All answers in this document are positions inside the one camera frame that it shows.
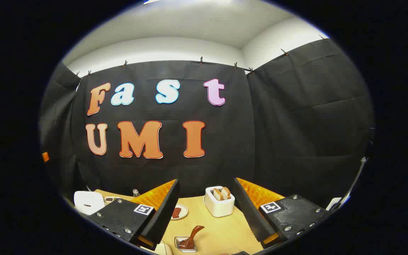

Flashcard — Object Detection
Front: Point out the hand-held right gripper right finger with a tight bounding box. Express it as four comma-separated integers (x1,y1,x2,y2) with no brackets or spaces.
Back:
233,177,332,249

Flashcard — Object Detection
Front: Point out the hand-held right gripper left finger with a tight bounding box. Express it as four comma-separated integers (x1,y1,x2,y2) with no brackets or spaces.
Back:
90,179,181,250

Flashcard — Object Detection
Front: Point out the wire chopstick holder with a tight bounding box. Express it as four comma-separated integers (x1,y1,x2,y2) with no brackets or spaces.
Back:
174,236,198,253

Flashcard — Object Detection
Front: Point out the brown wooden spoon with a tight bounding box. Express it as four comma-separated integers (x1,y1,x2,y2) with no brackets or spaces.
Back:
179,226,205,249

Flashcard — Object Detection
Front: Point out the white rice cooker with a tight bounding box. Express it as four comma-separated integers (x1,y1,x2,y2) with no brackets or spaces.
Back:
74,191,105,216

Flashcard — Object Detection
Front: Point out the white round plate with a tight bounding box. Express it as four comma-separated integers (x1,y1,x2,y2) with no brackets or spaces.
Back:
170,204,189,221

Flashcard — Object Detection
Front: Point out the white toaster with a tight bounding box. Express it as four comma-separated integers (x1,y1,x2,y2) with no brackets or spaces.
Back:
204,186,235,217

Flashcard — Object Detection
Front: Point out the black backdrop cloth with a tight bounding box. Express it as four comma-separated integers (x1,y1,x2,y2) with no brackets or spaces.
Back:
39,37,374,213

